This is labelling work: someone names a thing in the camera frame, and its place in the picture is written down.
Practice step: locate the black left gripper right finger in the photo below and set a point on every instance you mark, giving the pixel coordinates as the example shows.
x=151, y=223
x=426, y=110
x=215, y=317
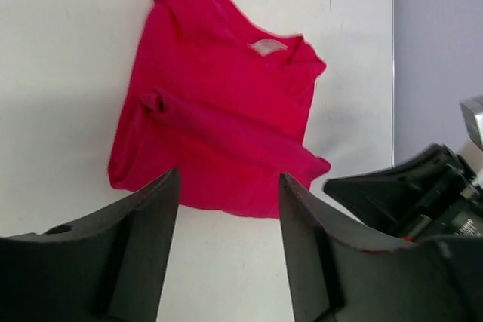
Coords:
x=341, y=270

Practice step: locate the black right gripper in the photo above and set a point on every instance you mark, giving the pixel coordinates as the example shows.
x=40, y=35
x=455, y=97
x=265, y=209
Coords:
x=432, y=193

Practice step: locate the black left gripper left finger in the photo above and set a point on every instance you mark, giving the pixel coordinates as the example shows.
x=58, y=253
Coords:
x=107, y=266

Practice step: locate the red t shirt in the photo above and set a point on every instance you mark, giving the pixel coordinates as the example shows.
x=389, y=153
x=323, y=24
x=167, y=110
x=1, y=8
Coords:
x=221, y=100

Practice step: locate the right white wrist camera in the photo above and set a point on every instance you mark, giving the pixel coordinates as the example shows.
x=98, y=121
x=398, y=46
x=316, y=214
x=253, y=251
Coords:
x=472, y=111

